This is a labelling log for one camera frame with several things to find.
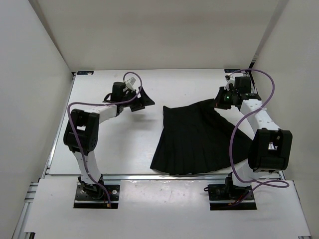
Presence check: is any left aluminium frame rail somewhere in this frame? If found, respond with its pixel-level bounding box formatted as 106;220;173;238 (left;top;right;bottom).
9;181;40;239

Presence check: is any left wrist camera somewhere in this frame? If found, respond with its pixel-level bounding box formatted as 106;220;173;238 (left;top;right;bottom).
103;82;136;103

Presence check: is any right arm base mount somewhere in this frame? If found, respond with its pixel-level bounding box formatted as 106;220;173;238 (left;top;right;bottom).
203;176;257;211

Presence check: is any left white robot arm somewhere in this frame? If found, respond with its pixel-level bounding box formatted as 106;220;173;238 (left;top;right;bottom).
63;82;155;199

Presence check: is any black pleated skirt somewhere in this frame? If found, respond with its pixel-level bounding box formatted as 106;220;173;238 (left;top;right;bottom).
150;98;254;176

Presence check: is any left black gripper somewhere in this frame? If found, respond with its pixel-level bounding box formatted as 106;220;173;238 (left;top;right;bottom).
121;86;155;112

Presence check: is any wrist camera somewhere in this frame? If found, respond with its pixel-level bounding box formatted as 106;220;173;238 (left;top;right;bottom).
103;82;136;103
224;75;261;100

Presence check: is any blue corner label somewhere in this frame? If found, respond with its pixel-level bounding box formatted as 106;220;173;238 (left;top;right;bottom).
224;69;240;74
77;71;94;75

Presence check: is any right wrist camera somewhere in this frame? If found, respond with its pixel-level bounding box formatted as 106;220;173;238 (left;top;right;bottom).
224;75;261;100

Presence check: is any front aluminium rail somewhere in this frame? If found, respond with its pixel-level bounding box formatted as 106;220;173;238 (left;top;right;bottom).
103;173;228;181

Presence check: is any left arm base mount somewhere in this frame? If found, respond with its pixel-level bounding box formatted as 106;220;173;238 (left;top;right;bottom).
73;176;120;209

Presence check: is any right blue corner label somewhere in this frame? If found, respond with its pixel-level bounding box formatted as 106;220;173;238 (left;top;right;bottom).
224;69;240;74

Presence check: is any left blue corner label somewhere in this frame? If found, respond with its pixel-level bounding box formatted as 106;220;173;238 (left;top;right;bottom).
77;71;94;75

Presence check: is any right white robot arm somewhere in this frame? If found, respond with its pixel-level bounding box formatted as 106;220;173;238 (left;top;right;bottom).
215;86;293;199

